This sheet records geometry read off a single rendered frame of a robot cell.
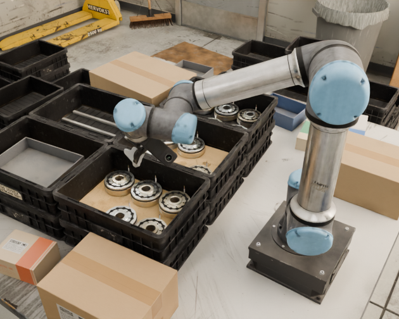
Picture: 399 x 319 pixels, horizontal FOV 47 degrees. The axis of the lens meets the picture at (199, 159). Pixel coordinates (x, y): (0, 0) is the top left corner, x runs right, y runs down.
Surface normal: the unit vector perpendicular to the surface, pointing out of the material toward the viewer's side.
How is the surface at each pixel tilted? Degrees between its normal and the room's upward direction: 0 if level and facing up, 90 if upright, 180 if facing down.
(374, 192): 90
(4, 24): 90
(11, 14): 90
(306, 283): 90
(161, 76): 0
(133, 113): 42
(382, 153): 0
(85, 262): 0
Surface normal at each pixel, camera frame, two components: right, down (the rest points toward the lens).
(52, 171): 0.00, -0.80
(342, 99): -0.15, 0.48
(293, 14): -0.56, 0.50
